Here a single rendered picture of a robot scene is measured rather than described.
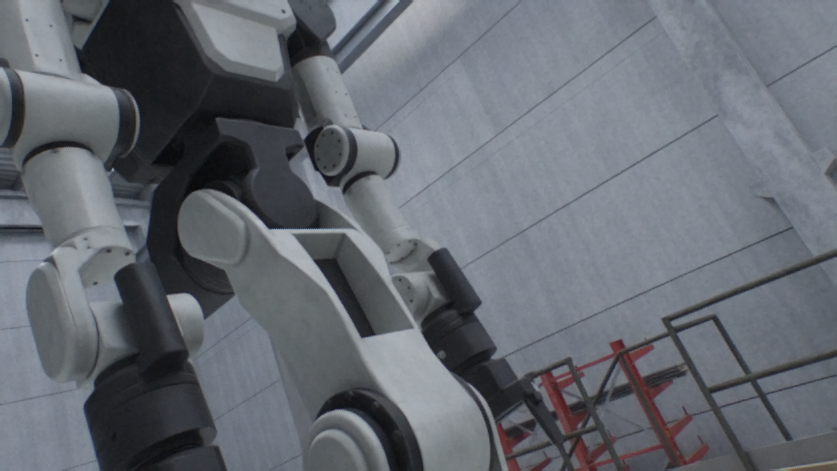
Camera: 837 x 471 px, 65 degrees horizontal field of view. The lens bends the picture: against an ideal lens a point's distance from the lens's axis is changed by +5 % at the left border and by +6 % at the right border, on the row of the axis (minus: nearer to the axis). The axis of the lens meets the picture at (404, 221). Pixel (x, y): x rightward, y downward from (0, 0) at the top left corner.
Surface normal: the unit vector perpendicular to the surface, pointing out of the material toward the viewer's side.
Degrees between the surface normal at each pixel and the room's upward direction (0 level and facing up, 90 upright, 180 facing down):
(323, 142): 90
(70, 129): 143
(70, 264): 79
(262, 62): 90
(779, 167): 90
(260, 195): 90
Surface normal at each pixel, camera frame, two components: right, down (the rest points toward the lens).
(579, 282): -0.65, -0.01
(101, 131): 0.69, 0.41
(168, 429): 0.35, -0.61
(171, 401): 0.52, -0.65
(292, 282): -0.42, 0.35
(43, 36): 0.66, -0.48
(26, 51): 0.32, -0.44
